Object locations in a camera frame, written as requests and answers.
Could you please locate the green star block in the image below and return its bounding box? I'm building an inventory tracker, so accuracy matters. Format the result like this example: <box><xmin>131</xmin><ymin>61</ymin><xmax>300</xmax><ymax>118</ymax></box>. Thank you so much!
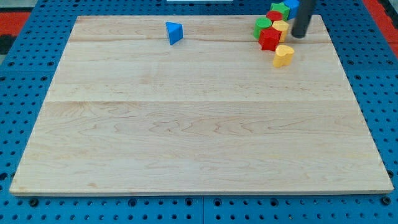
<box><xmin>270</xmin><ymin>2</ymin><xmax>290</xmax><ymax>21</ymax></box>

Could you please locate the yellow heart block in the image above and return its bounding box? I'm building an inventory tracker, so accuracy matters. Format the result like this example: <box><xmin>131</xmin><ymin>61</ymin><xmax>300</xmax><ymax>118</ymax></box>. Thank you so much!
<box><xmin>272</xmin><ymin>44</ymin><xmax>295</xmax><ymax>68</ymax></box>

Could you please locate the black cylindrical pointer rod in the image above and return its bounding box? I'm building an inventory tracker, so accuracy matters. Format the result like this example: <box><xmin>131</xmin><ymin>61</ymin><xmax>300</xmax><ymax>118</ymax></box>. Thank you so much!
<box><xmin>291</xmin><ymin>0</ymin><xmax>317</xmax><ymax>39</ymax></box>

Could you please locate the red star block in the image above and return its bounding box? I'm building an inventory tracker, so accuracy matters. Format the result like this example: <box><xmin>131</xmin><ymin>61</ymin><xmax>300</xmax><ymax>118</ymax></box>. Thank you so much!
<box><xmin>258</xmin><ymin>27</ymin><xmax>282</xmax><ymax>51</ymax></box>

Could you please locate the red cylinder block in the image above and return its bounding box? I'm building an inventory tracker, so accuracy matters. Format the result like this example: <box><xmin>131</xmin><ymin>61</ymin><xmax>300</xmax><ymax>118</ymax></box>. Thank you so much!
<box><xmin>266</xmin><ymin>11</ymin><xmax>283</xmax><ymax>22</ymax></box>

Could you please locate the yellow pentagon block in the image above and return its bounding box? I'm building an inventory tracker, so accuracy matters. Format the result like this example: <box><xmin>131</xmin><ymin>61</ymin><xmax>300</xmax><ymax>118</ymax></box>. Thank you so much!
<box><xmin>272</xmin><ymin>20</ymin><xmax>289</xmax><ymax>43</ymax></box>

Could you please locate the blue triangle block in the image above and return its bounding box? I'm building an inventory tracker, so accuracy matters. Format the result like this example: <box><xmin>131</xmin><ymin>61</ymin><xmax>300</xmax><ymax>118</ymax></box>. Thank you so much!
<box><xmin>165</xmin><ymin>21</ymin><xmax>183</xmax><ymax>45</ymax></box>

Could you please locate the green cylinder block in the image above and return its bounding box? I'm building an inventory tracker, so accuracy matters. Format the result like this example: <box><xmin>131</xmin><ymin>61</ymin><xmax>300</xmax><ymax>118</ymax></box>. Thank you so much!
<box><xmin>253</xmin><ymin>17</ymin><xmax>272</xmax><ymax>39</ymax></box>

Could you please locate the light wooden board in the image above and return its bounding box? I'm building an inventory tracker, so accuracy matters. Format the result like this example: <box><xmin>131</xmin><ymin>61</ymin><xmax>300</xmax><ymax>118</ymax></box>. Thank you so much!
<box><xmin>9</xmin><ymin>15</ymin><xmax>393</xmax><ymax>196</ymax></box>

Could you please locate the blue cube block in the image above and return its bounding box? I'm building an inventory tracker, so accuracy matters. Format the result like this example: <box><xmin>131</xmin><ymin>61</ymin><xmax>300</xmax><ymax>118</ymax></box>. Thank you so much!
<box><xmin>284</xmin><ymin>0</ymin><xmax>300</xmax><ymax>20</ymax></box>

